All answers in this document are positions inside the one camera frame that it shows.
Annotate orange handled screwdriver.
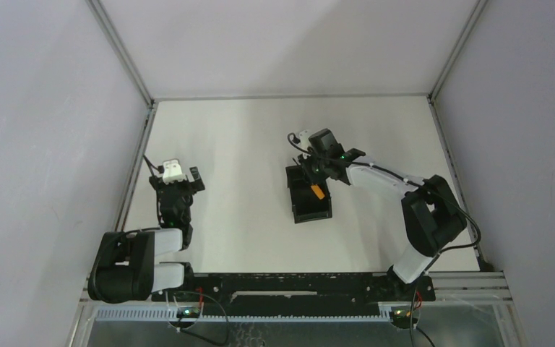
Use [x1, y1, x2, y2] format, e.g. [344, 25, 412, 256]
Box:
[310, 184, 326, 200]

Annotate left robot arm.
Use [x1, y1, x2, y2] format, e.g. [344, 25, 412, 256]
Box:
[87, 166, 205, 304]

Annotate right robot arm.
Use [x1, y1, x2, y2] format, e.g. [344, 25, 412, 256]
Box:
[287, 129, 479, 301]

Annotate left controller board with wires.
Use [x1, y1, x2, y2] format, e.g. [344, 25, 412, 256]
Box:
[163, 290, 231, 346]

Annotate right controller board with wires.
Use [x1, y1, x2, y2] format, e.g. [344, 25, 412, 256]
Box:
[390, 289, 436, 347]

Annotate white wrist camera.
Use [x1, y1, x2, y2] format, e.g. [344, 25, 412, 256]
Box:
[162, 159, 186, 184]
[293, 129, 311, 155]

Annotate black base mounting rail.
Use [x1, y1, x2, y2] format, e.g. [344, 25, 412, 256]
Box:
[177, 272, 436, 303]

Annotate controller board with wires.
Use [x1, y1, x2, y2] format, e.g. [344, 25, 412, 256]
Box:
[163, 290, 231, 346]
[390, 289, 436, 347]

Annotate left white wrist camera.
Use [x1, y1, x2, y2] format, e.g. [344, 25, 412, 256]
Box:
[162, 159, 186, 184]

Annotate white slotted cable duct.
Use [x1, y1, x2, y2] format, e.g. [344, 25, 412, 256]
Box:
[95, 306, 392, 322]

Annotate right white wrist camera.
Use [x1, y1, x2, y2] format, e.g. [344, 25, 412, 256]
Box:
[293, 129, 311, 155]

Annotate black plastic bin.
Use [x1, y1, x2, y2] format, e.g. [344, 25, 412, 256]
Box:
[285, 165, 332, 224]

